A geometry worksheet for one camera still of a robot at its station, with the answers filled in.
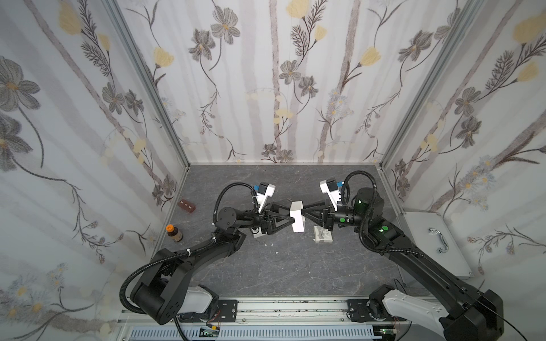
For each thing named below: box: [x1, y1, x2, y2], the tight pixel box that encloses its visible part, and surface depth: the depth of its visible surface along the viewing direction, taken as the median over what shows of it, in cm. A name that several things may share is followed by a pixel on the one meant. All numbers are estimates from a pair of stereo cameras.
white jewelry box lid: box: [312, 225, 333, 243], surface depth 92 cm
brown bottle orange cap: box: [165, 224, 183, 243], surface depth 89 cm
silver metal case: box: [398, 211, 475, 280], surface depth 78 cm
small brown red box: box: [177, 198, 196, 213], surface depth 103 cm
